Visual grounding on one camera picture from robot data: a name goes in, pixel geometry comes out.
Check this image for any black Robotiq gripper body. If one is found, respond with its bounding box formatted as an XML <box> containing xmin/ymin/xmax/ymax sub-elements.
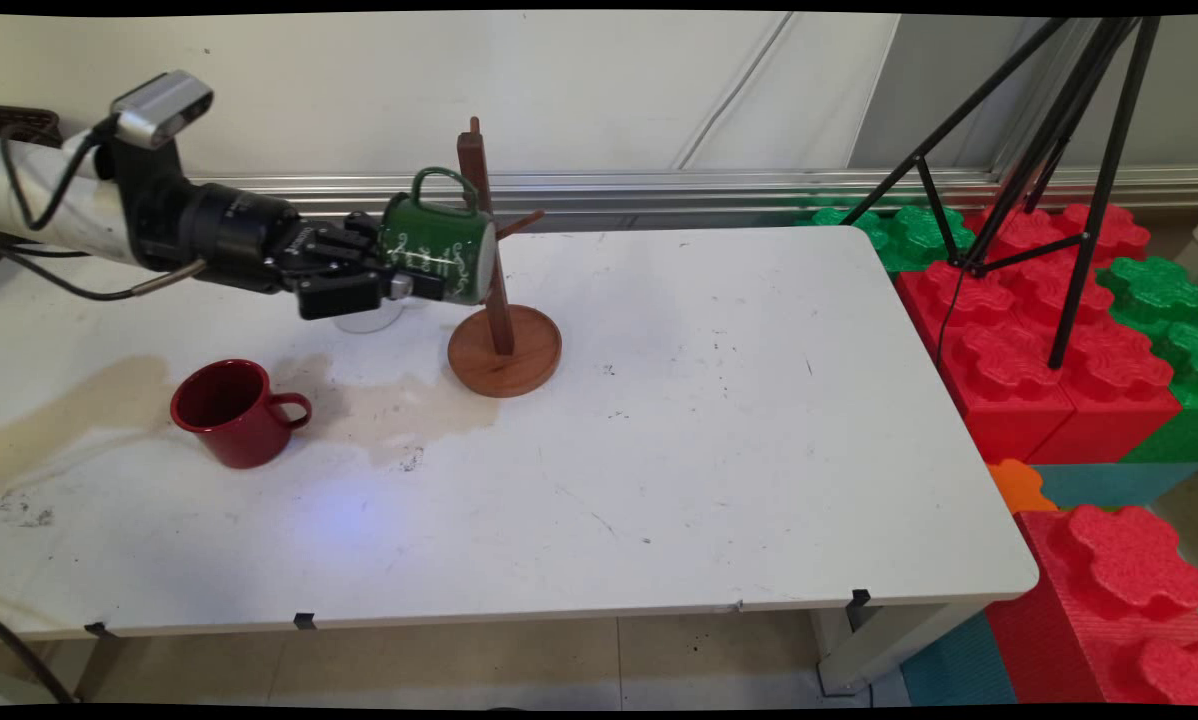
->
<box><xmin>184</xmin><ymin>183</ymin><xmax>312</xmax><ymax>297</ymax></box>

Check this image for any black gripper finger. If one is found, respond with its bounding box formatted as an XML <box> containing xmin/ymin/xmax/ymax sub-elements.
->
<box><xmin>304</xmin><ymin>211</ymin><xmax>392</xmax><ymax>267</ymax></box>
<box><xmin>296</xmin><ymin>264</ymin><xmax>418</xmax><ymax>322</ymax></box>

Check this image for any green printed enamel mug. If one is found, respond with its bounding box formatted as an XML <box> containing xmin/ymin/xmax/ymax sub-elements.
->
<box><xmin>377</xmin><ymin>166</ymin><xmax>501</xmax><ymax>307</ymax></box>

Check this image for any white enamel mug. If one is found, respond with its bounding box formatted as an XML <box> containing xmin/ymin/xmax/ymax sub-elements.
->
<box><xmin>333</xmin><ymin>296</ymin><xmax>430</xmax><ymax>336</ymax></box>

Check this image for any red ceramic mug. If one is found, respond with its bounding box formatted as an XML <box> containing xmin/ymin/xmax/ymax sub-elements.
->
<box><xmin>169</xmin><ymin>358</ymin><xmax>314</xmax><ymax>471</ymax></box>

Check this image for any wooden mug tree stand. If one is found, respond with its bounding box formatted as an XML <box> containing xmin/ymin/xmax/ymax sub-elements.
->
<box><xmin>447</xmin><ymin>117</ymin><xmax>564</xmax><ymax>399</ymax></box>

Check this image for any brown wicker basket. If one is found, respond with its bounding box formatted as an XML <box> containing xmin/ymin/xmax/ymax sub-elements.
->
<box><xmin>0</xmin><ymin>104</ymin><xmax>62</xmax><ymax>147</ymax></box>

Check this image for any green foam block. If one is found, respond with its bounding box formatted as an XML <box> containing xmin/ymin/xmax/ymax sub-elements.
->
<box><xmin>1097</xmin><ymin>255</ymin><xmax>1198</xmax><ymax>466</ymax></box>
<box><xmin>794</xmin><ymin>204</ymin><xmax>978</xmax><ymax>273</ymax></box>

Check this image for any white table leg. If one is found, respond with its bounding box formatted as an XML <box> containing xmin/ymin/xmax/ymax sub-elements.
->
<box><xmin>814</xmin><ymin>598</ymin><xmax>995</xmax><ymax>698</ymax></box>

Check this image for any orange foam piece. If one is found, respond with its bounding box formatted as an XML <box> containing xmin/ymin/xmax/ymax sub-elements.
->
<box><xmin>987</xmin><ymin>458</ymin><xmax>1058</xmax><ymax>516</ymax></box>

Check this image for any teal floor mat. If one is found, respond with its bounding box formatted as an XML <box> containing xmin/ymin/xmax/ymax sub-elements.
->
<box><xmin>1031</xmin><ymin>460</ymin><xmax>1198</xmax><ymax>513</ymax></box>
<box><xmin>899</xmin><ymin>610</ymin><xmax>1018</xmax><ymax>707</ymax></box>

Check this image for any small red foam block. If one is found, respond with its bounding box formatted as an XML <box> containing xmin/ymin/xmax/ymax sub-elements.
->
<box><xmin>964</xmin><ymin>200</ymin><xmax>1155</xmax><ymax>273</ymax></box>

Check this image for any tall red foam block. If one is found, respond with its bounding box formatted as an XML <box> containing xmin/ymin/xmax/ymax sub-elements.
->
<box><xmin>987</xmin><ymin>503</ymin><xmax>1198</xmax><ymax>707</ymax></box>

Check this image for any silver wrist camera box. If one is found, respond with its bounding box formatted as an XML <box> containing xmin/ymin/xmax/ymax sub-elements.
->
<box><xmin>109</xmin><ymin>70</ymin><xmax>216</xmax><ymax>151</ymax></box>

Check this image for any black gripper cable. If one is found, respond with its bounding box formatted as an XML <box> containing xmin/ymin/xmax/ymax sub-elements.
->
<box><xmin>0</xmin><ymin>232</ymin><xmax>208</xmax><ymax>303</ymax></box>

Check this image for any black camera cable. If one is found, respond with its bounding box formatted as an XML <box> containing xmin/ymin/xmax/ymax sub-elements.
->
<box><xmin>0</xmin><ymin>115</ymin><xmax>120</xmax><ymax>233</ymax></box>

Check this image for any aluminium wall rail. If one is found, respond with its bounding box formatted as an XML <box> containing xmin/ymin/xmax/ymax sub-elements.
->
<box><xmin>189</xmin><ymin>168</ymin><xmax>1198</xmax><ymax>241</ymax></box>

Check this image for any white wall cable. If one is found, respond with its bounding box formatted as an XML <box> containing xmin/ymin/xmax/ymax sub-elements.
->
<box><xmin>672</xmin><ymin>14</ymin><xmax>798</xmax><ymax>171</ymax></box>

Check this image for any black cable under table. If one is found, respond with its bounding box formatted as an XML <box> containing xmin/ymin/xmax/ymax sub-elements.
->
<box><xmin>0</xmin><ymin>608</ymin><xmax>78</xmax><ymax>705</ymax></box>

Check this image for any thin black tripod cable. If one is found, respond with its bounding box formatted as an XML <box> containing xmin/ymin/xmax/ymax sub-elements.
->
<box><xmin>933</xmin><ymin>262</ymin><xmax>962</xmax><ymax>366</ymax></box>

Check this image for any black camera tripod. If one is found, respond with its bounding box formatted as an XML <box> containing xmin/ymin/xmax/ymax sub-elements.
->
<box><xmin>839</xmin><ymin>15</ymin><xmax>1162</xmax><ymax>373</ymax></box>

